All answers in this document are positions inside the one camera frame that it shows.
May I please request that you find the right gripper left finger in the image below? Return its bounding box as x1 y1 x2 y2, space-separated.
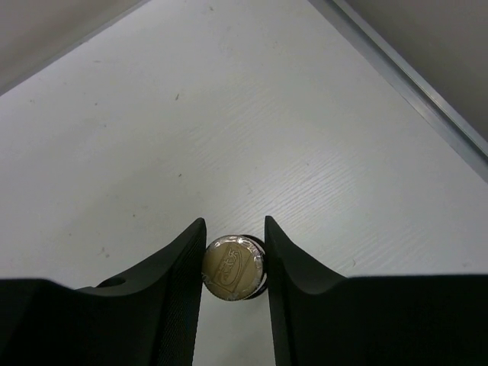
1 218 207 365

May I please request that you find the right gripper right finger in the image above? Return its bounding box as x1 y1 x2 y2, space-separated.
265 217 487 365

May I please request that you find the beige cap dark bottle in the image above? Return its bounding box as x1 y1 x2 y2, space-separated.
201 235 268 302

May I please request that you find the right aluminium table rail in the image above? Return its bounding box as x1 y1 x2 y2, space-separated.
310 1 487 180

